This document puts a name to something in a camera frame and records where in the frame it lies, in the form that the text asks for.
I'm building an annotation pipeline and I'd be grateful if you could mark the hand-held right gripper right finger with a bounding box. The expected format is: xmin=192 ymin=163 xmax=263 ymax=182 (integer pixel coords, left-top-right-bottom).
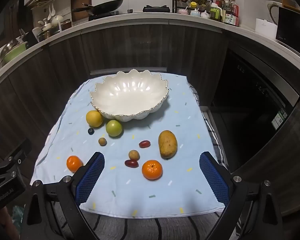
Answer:
xmin=199 ymin=151 xmax=283 ymax=240

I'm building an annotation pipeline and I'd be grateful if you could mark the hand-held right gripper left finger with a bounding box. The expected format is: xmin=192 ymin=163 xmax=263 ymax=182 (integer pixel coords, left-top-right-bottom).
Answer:
xmin=22 ymin=152 xmax=105 ymax=240

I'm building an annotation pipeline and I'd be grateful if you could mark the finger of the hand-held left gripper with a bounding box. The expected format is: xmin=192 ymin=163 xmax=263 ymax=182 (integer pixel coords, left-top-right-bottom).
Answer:
xmin=0 ymin=138 xmax=32 ymax=180

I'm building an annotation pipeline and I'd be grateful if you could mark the orange tangerine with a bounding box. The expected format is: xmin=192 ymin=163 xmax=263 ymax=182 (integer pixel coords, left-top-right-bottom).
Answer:
xmin=142 ymin=160 xmax=163 ymax=180
xmin=66 ymin=155 xmax=83 ymax=173

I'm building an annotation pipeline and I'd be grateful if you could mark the yellow mango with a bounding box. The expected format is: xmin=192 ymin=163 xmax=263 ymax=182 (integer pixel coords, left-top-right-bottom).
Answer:
xmin=158 ymin=130 xmax=177 ymax=159

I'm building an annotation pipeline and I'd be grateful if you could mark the white scalloped ceramic bowl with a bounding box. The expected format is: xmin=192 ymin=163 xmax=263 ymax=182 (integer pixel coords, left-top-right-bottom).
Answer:
xmin=90 ymin=69 xmax=169 ymax=122

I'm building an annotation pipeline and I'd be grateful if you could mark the green round fruit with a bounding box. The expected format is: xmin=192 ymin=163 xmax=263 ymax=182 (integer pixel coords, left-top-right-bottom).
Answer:
xmin=106 ymin=120 xmax=123 ymax=137

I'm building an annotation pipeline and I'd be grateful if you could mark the light blue patterned cloth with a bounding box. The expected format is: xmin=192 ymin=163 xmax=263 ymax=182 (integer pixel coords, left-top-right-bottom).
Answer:
xmin=30 ymin=72 xmax=227 ymax=219

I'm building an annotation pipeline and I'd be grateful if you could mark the grey striped mat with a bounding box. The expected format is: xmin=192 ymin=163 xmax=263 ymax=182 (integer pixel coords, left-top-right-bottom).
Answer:
xmin=50 ymin=200 xmax=243 ymax=240

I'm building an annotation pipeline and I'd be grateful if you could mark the green bowl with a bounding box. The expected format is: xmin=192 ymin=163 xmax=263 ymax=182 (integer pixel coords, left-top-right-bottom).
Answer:
xmin=0 ymin=41 xmax=28 ymax=65

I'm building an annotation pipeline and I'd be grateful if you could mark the black built-in dishwasher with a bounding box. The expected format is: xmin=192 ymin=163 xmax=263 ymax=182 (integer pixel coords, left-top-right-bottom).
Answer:
xmin=210 ymin=47 xmax=300 ymax=173

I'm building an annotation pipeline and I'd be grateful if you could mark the white cardboard box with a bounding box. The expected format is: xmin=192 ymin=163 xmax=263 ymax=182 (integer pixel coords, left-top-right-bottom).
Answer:
xmin=255 ymin=18 xmax=278 ymax=40

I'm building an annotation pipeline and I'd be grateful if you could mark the dark wooden cutting board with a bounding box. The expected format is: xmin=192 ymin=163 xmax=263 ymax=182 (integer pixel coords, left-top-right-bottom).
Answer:
xmin=70 ymin=0 xmax=92 ymax=22

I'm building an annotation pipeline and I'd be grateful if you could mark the dark soy sauce bottle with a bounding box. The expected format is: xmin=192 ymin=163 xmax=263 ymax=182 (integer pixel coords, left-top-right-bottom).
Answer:
xmin=224 ymin=0 xmax=240 ymax=27

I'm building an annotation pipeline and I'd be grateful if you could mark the green oil bottle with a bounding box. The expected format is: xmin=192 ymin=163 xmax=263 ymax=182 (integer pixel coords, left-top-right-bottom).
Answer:
xmin=210 ymin=3 xmax=223 ymax=22

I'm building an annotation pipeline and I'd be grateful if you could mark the black microwave oven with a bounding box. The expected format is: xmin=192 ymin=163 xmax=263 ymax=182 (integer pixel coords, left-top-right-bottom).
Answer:
xmin=275 ymin=6 xmax=300 ymax=55

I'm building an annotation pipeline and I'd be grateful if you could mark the black wok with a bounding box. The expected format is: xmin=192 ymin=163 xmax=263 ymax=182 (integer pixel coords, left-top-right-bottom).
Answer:
xmin=72 ymin=0 xmax=124 ymax=15

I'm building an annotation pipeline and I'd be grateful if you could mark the white electric kettle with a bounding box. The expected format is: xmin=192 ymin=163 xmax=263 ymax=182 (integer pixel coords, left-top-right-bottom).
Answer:
xmin=266 ymin=0 xmax=283 ymax=25

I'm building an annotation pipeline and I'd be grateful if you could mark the black gas stove burner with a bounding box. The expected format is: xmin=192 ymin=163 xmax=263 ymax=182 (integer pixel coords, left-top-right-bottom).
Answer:
xmin=143 ymin=4 xmax=171 ymax=13

